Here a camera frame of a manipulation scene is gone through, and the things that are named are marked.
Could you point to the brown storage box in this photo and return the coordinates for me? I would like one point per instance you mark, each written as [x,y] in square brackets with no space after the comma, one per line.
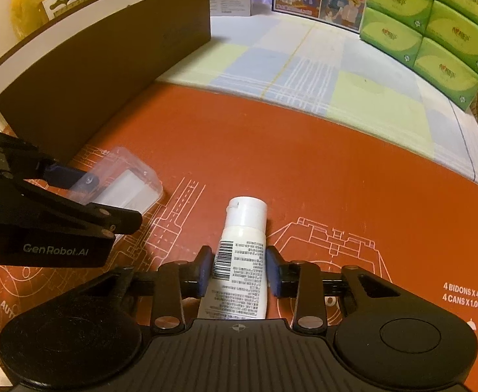
[100,81]

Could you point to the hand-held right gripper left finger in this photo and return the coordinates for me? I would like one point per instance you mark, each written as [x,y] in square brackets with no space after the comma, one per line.
[204,271]

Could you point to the red printed cardboard sheet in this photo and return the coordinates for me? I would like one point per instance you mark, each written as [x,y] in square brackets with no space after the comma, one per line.
[304,163]

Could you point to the clear plastic case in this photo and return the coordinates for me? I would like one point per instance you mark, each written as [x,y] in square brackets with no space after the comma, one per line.
[132,183]

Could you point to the stack of green tissue packs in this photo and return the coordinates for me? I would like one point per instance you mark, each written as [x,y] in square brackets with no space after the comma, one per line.
[427,20]

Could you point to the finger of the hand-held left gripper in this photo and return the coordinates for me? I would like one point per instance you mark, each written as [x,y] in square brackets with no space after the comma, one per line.
[100,218]
[71,177]

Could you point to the checked pastel cloth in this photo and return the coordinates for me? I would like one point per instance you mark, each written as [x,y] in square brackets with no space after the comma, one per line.
[304,61]

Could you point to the white cutout card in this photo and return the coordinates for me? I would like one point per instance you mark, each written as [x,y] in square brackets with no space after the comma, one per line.
[65,2]

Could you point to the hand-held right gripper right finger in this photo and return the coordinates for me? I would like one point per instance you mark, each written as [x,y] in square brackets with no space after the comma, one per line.
[273,271]

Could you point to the white tube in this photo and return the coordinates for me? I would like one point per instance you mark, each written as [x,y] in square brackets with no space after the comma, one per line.
[243,228]

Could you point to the yellow plastic bag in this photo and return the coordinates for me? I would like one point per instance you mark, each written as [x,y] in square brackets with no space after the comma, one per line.
[30,0]

